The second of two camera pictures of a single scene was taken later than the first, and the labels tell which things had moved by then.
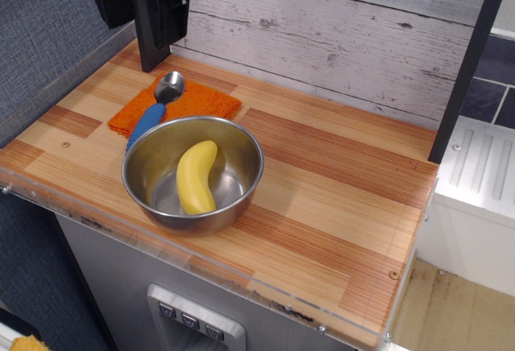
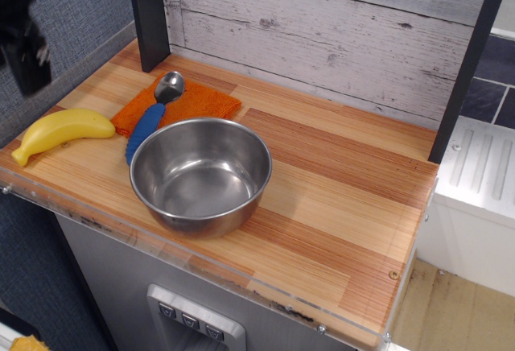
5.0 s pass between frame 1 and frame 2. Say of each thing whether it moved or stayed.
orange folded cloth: stayed
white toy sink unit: stayed
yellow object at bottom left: stayed
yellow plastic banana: moved
